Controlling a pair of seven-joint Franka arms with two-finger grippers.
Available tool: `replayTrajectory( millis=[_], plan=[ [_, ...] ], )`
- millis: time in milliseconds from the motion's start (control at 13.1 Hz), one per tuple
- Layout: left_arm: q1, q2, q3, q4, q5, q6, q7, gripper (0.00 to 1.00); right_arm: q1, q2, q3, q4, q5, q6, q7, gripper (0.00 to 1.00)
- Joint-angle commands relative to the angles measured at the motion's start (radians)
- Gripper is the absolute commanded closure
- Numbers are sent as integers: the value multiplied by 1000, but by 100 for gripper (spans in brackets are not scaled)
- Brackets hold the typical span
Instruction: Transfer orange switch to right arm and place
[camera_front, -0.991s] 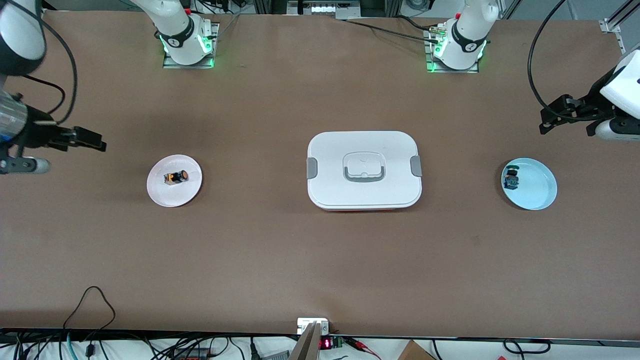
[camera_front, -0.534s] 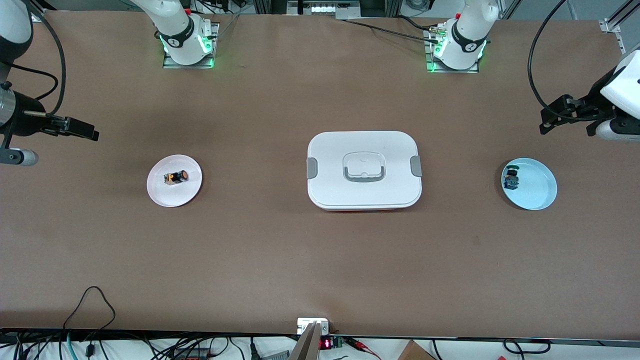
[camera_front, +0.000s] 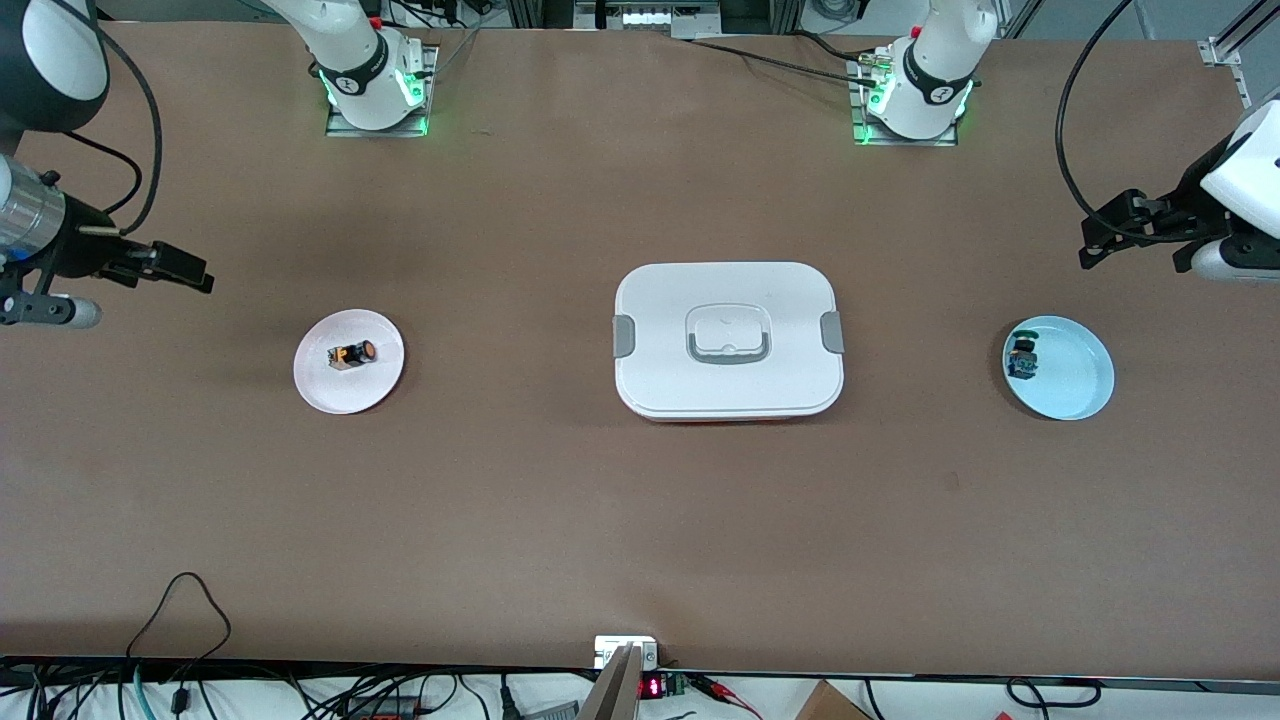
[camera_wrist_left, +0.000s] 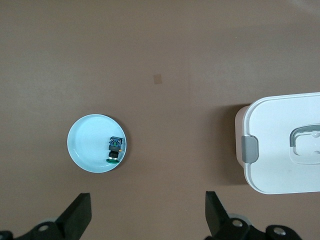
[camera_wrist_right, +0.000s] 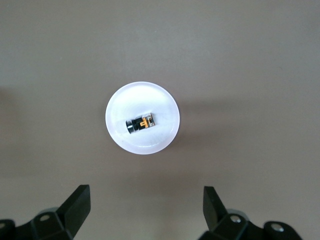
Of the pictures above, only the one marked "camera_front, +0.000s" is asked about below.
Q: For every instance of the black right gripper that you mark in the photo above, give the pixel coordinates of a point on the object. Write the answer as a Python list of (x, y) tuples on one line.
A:
[(73, 248)]

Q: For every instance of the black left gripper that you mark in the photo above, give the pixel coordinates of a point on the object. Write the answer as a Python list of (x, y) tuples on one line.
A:
[(1186, 211)]

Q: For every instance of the orange push-button switch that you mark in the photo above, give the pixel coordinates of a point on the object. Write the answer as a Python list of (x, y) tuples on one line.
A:
[(352, 355)]

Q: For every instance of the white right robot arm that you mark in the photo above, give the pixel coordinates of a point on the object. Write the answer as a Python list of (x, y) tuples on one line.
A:
[(350, 40)]

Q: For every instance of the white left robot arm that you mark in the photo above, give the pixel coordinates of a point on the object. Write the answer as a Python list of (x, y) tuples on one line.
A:
[(930, 60)]

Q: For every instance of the white lunch box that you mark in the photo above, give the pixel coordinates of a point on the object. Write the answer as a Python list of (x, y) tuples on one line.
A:
[(730, 380)]

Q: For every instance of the brown cardboard box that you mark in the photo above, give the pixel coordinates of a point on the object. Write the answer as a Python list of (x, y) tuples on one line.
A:
[(830, 705)]

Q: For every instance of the light blue plate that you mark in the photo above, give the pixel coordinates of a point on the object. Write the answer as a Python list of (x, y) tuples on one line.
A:
[(1075, 380)]

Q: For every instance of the aluminium profile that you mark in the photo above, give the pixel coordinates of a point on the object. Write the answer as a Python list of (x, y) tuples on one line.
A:
[(1225, 50)]

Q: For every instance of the pink plate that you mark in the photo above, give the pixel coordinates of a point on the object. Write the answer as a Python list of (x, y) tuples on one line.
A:
[(340, 395)]

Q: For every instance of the small white socket block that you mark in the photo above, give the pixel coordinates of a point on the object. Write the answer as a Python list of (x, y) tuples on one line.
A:
[(610, 650)]

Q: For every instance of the aluminium bar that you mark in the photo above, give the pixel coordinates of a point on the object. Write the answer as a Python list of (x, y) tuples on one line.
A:
[(612, 695)]

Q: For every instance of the red clip lead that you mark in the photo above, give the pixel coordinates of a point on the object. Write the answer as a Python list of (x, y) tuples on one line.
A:
[(715, 686)]

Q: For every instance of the red LED display module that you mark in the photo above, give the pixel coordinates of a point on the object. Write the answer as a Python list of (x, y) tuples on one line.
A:
[(650, 688)]

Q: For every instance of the green circuit board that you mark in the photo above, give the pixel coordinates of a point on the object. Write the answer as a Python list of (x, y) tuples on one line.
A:
[(676, 684)]

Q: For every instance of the perforated metal rail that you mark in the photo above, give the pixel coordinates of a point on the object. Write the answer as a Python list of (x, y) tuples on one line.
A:
[(1245, 88)]

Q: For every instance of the green push-button switch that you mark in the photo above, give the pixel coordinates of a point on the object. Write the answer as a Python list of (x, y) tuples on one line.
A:
[(1023, 362)]

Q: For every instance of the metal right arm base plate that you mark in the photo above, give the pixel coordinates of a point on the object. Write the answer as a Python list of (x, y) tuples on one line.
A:
[(340, 131)]

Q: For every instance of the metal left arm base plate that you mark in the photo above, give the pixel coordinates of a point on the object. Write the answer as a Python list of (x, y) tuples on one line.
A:
[(900, 142)]

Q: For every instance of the aluminium frame with white label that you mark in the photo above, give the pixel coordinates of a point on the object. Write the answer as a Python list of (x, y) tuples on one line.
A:
[(650, 18)]

